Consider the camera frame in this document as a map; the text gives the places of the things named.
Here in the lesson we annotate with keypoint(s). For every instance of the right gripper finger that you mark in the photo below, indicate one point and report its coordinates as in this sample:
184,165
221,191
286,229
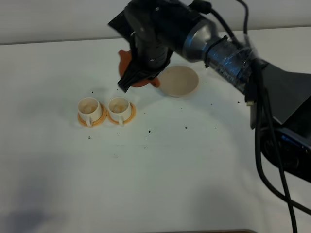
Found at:
133,74

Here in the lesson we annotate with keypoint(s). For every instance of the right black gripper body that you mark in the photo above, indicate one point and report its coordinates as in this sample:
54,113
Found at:
139,31

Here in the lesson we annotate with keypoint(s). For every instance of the brown clay teapot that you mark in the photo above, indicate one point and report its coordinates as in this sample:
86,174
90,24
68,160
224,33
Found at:
125,59

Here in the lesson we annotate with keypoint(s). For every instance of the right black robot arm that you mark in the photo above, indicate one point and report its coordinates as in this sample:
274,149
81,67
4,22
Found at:
280,100

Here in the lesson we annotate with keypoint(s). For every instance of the beige round teapot saucer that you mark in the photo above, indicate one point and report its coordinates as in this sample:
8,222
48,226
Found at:
178,81

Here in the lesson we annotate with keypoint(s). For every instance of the right orange saucer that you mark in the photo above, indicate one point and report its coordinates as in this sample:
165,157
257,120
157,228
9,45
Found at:
132,116

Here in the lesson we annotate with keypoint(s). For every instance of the orange saucer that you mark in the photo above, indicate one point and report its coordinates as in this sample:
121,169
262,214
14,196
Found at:
97,122
132,116

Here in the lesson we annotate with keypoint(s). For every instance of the right white teacup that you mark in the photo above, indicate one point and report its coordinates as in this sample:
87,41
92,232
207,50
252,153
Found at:
119,110

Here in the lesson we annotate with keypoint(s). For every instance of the white teacup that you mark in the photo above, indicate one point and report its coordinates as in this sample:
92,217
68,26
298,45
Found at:
119,110
89,111

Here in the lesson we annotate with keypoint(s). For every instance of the left white teacup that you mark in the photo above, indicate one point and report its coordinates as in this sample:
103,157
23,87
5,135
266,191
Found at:
89,111

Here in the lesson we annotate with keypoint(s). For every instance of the left orange saucer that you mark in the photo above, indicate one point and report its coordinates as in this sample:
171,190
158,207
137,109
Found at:
97,122

